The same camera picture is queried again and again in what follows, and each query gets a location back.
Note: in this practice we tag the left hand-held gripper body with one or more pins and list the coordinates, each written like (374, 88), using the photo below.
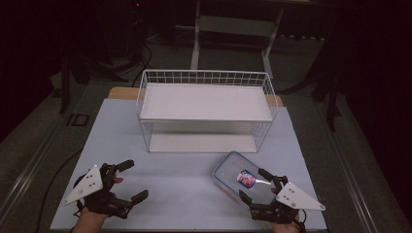
(87, 186)

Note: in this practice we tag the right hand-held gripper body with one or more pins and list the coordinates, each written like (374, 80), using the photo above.
(296, 199)

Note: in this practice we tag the clear blue-rimmed food container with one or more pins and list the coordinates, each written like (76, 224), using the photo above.
(228, 171)

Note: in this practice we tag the person's right hand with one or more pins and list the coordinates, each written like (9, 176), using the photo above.
(286, 228)

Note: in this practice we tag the person's left hand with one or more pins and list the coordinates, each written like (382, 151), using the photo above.
(88, 224)

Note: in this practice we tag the light blue table mat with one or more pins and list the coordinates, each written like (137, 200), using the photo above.
(181, 181)

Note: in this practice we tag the black floor socket plate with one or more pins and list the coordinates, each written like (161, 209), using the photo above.
(77, 120)

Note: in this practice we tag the black metal stand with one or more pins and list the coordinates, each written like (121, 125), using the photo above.
(332, 100)
(65, 84)

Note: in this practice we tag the dark device with red light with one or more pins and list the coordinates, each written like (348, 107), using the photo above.
(136, 14)

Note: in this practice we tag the metal floor rail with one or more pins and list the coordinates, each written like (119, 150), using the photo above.
(351, 181)
(29, 173)

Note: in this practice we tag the white metal desk frame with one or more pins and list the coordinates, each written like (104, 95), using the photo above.
(195, 48)

